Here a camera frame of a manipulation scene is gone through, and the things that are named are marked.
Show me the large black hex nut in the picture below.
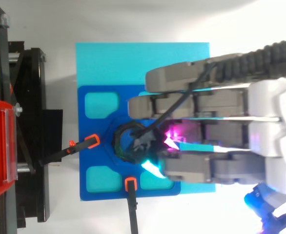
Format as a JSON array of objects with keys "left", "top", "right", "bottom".
[{"left": 111, "top": 120, "right": 163, "bottom": 164}]

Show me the black-and-orange clip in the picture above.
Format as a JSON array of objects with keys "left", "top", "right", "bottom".
[
  {"left": 39, "top": 133, "right": 100, "bottom": 167},
  {"left": 124, "top": 177, "right": 140, "bottom": 234}
]

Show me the thin black cable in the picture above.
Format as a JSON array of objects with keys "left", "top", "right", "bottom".
[{"left": 135, "top": 63, "right": 213, "bottom": 137}]

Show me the black stand with green tape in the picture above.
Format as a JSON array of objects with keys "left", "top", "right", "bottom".
[{"left": 0, "top": 0, "right": 63, "bottom": 234}]

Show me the blue plate with square hollows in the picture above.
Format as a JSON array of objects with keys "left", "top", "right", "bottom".
[{"left": 77, "top": 84, "right": 182, "bottom": 202}]

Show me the large turquoise plate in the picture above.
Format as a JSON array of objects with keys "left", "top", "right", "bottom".
[{"left": 75, "top": 42, "right": 217, "bottom": 195}]

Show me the black coiled cable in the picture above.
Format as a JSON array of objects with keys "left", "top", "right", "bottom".
[{"left": 215, "top": 36, "right": 286, "bottom": 83}]

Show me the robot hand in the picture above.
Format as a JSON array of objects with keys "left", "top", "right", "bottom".
[{"left": 128, "top": 60, "right": 286, "bottom": 234}]

